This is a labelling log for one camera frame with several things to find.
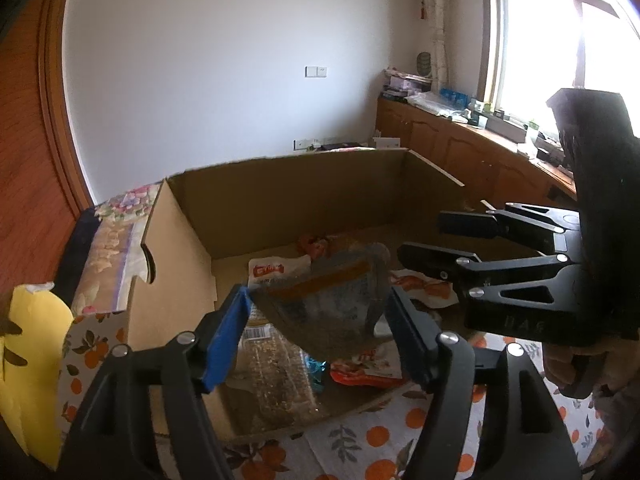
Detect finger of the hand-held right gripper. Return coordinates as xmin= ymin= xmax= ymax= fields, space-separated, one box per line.
xmin=396 ymin=241 xmax=582 ymax=347
xmin=437 ymin=202 xmax=582 ymax=261

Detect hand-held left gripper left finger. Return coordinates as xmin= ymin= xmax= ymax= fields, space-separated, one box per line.
xmin=57 ymin=284 xmax=252 ymax=480

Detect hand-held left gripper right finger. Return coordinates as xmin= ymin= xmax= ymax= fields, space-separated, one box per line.
xmin=385 ymin=285 xmax=583 ymax=480

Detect white and orange snack packet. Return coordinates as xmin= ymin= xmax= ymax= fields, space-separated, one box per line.
xmin=390 ymin=270 xmax=458 ymax=311

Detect clear packet of grains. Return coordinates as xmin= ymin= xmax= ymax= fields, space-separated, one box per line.
xmin=227 ymin=310 xmax=321 ymax=421

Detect red and white packet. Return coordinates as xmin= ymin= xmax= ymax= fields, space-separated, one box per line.
xmin=327 ymin=347 xmax=408 ymax=388

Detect clear packet with red label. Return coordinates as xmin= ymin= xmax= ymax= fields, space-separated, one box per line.
xmin=247 ymin=255 xmax=313 ymax=288

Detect small blue wrapper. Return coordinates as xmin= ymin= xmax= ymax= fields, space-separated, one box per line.
xmin=302 ymin=355 xmax=328 ymax=391

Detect translucent packet with orange strip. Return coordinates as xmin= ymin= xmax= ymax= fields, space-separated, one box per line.
xmin=247 ymin=242 xmax=393 ymax=361

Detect red crinkled snack packet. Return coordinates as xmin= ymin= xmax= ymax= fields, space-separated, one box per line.
xmin=297 ymin=234 xmax=346 ymax=261

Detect brown cardboard box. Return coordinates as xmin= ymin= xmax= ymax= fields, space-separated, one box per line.
xmin=125 ymin=147 xmax=501 ymax=446

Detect person's right hand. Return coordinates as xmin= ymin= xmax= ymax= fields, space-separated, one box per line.
xmin=542 ymin=342 xmax=577 ymax=387

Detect wooden cabinet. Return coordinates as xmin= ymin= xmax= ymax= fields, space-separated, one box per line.
xmin=376 ymin=97 xmax=581 ymax=211

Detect orange print tablecloth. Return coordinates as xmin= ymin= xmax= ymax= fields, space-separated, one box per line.
xmin=57 ymin=310 xmax=616 ymax=480

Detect clutter of boxes and papers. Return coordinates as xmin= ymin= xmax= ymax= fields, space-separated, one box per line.
xmin=382 ymin=67 xmax=576 ymax=171

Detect floral blanket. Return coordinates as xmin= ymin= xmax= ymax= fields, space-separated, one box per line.
xmin=72 ymin=182 xmax=163 ymax=316

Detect window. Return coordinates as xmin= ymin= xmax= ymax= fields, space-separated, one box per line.
xmin=480 ymin=0 xmax=640 ymax=136

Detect yellow plush toy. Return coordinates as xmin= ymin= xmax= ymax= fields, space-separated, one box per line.
xmin=0 ymin=282 xmax=75 ymax=471

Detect pale curtain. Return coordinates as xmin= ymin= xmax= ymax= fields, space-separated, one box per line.
xmin=430 ymin=0 xmax=453 ymax=96

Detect wooden door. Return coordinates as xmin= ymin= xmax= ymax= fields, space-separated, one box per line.
xmin=0 ymin=0 xmax=96 ymax=291

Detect white wall outlets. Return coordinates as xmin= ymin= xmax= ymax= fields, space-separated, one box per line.
xmin=292 ymin=137 xmax=346 ymax=152

